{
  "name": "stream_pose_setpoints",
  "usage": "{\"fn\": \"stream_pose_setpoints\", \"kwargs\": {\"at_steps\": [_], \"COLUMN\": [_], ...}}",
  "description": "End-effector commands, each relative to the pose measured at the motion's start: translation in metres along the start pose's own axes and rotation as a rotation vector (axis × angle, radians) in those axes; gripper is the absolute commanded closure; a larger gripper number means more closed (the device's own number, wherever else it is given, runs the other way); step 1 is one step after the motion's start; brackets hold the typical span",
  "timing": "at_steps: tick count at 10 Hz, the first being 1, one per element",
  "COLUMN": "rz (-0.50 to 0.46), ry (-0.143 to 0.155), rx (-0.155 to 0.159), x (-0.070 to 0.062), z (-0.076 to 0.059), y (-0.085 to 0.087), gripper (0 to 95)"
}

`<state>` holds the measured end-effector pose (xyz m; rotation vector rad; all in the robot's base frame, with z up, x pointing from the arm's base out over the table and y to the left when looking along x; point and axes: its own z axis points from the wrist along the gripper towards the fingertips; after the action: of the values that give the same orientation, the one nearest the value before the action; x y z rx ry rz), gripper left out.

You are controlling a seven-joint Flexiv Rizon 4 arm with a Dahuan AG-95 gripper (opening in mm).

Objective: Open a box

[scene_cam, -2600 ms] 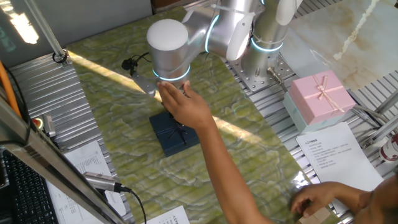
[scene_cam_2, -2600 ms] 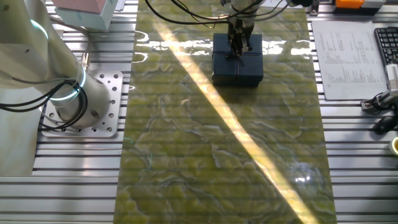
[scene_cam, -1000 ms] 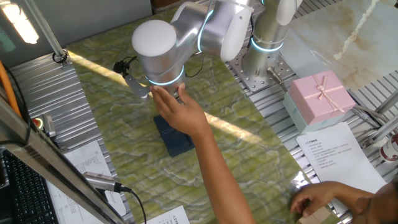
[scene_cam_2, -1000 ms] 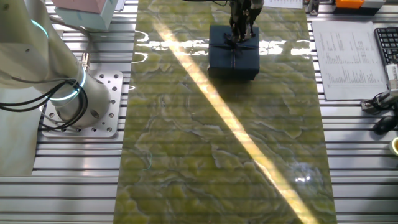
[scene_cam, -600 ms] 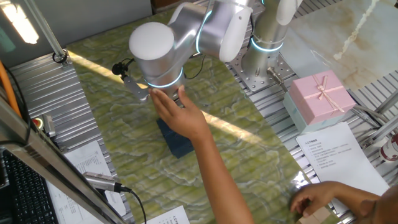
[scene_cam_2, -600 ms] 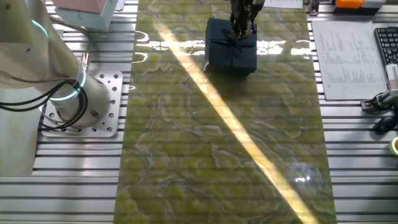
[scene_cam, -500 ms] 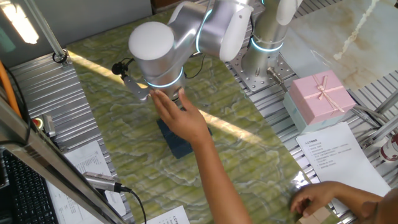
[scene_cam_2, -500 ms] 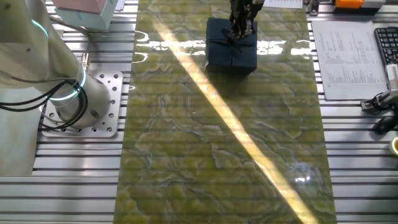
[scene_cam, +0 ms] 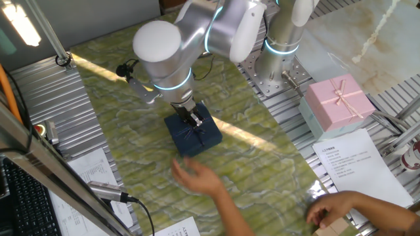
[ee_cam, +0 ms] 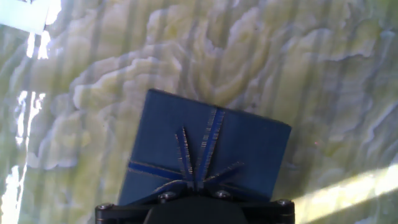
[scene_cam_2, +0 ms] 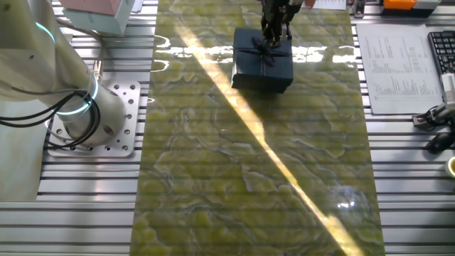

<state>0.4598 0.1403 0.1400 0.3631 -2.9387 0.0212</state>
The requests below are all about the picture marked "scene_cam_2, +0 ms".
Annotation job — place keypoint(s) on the green marble pattern mat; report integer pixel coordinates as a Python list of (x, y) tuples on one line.
[(231, 177)]

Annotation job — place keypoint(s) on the pink gift box with ribbon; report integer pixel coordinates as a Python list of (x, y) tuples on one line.
[(89, 5)]

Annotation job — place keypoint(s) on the dark metal bracket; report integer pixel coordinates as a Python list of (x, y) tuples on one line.
[(357, 9)]

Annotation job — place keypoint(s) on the mint gift box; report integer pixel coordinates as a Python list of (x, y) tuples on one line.
[(106, 23)]

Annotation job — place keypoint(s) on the black keyboard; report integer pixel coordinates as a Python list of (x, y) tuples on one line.
[(444, 49)]

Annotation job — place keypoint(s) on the orange grey tool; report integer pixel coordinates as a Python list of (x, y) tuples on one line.
[(400, 3)]

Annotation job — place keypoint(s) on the printed table paper sheet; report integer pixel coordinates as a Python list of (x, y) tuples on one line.
[(398, 71)]

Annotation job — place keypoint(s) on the tape roll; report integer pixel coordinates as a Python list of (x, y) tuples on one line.
[(451, 167)]

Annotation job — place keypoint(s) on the small printed paper sheet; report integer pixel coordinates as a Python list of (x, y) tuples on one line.
[(330, 4)]

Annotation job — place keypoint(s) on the dark blue gift box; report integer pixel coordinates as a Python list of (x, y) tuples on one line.
[(249, 64)]

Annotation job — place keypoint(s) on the silver robot mounting plate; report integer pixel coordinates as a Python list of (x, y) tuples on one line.
[(128, 117)]

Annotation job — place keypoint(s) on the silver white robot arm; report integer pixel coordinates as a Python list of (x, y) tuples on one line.
[(42, 71)]

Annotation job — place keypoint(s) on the person's left hand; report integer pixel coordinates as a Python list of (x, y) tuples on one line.
[(309, 3)]

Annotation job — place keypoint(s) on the silver base connector plug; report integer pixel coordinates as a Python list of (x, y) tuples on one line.
[(98, 71)]

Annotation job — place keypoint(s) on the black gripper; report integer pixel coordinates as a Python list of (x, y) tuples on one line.
[(275, 12)]

